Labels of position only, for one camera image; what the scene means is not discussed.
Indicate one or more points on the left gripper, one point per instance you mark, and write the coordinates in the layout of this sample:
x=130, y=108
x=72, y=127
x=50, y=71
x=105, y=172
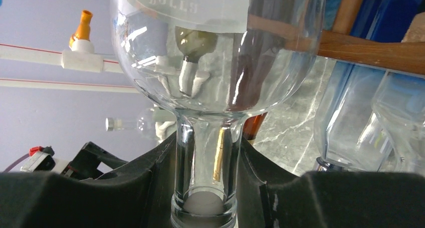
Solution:
x=85, y=164

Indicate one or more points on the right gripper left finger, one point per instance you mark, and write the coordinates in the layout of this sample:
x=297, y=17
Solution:
x=137, y=194

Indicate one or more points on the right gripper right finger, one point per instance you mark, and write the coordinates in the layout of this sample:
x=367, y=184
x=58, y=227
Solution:
x=269, y=196

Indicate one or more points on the large clear bottle white stopper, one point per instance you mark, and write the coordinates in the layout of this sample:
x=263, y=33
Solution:
x=214, y=64

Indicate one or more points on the clear bottle dark label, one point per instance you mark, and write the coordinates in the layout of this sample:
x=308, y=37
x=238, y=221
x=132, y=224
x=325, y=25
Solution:
x=143, y=124

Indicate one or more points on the brown bottle gold foil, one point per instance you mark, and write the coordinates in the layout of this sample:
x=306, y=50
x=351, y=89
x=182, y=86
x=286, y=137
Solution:
x=252, y=127

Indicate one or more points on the clear bottle chrome cap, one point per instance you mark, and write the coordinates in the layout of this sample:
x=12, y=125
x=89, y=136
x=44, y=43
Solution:
x=347, y=132

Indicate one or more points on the clear square bottle black cap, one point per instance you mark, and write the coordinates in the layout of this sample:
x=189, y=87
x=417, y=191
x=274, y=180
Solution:
x=398, y=104

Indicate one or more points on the brown wooden wine rack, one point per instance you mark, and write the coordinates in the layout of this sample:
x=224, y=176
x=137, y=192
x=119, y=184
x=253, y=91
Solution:
x=336, y=44

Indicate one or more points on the blue bottle silver cap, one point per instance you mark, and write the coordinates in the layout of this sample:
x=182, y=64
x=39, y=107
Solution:
x=385, y=20

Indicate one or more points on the white pvc pipe stand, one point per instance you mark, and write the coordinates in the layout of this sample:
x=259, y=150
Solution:
x=81, y=57

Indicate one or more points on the orange tap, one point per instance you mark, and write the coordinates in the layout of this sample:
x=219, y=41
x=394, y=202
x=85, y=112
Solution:
x=83, y=30

